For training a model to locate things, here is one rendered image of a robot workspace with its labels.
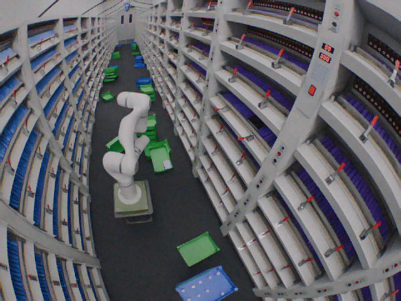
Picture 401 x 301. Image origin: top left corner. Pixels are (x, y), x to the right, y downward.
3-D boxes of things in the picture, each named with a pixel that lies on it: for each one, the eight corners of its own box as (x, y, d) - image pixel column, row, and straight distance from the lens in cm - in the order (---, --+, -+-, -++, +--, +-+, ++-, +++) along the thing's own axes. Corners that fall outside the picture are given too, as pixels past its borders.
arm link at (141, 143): (131, 144, 136) (140, 148, 131) (140, 132, 141) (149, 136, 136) (133, 150, 143) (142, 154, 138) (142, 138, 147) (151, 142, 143)
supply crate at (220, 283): (192, 311, 112) (193, 314, 105) (175, 287, 109) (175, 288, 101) (234, 288, 115) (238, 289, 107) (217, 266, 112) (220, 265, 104)
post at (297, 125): (223, 236, 159) (353, -13, 64) (219, 227, 161) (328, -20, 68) (242, 227, 167) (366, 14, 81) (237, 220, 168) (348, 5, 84)
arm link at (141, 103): (116, 170, 113) (139, 175, 108) (108, 172, 102) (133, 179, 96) (132, 95, 115) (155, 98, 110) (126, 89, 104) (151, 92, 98)
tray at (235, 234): (259, 288, 153) (260, 291, 140) (228, 232, 149) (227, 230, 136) (280, 276, 155) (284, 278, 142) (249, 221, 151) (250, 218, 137)
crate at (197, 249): (188, 267, 150) (188, 266, 142) (176, 248, 151) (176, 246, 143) (217, 251, 155) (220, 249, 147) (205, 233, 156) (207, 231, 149)
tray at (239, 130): (262, 168, 84) (264, 157, 76) (210, 103, 120) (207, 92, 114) (291, 150, 93) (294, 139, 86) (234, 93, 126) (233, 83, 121)
